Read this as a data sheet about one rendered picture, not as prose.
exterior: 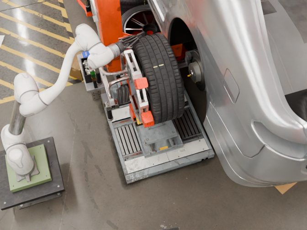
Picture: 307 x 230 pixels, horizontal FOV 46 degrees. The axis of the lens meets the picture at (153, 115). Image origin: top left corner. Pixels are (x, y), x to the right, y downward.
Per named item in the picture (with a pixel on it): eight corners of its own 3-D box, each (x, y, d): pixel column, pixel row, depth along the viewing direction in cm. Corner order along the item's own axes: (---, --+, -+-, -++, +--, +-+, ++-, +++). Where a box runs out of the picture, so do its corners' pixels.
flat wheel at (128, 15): (195, 50, 367) (198, 33, 346) (141, 81, 347) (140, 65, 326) (157, 11, 394) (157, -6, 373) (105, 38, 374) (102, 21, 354)
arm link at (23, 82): (4, 157, 284) (-3, 134, 294) (25, 153, 294) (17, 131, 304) (19, 92, 232) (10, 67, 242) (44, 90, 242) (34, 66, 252)
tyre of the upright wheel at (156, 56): (191, 128, 259) (174, 35, 237) (160, 137, 255) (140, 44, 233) (166, 104, 320) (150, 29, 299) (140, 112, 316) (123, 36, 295)
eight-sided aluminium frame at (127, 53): (149, 131, 285) (149, 91, 238) (140, 133, 284) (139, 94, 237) (129, 77, 311) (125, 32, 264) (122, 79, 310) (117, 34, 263)
